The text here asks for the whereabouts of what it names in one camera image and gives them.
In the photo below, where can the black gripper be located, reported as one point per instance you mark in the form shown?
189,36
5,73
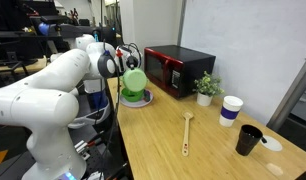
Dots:
132,62

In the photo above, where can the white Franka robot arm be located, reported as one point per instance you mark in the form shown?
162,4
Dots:
39,100

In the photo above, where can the dark-green plastic bowl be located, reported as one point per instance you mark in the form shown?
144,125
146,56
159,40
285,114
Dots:
131,96

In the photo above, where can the purple teal toy knife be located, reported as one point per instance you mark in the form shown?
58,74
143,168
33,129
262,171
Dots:
147,96

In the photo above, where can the pale round plate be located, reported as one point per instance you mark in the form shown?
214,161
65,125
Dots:
139,103

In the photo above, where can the white blue background robot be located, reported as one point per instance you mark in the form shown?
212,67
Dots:
96,100

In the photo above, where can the red black microwave oven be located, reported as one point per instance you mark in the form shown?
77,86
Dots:
189,70

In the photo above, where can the small potted green plant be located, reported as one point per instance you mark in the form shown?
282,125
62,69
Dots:
206,87

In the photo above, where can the blue round object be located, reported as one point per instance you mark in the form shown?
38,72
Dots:
43,28

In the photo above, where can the aluminium extrusion pieces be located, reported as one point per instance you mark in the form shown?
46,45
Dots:
82,148

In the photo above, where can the wooden background desk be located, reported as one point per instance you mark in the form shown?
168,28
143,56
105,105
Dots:
26,65

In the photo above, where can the white cup purple sleeve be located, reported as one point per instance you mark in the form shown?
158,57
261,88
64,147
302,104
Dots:
229,111

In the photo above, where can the black plastic cup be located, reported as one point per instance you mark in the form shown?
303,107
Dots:
246,143

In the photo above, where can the grey metal beam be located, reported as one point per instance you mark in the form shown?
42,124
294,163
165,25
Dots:
289,96

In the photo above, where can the white round cup lid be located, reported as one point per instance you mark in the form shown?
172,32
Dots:
273,144

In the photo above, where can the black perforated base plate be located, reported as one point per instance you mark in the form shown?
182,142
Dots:
108,156

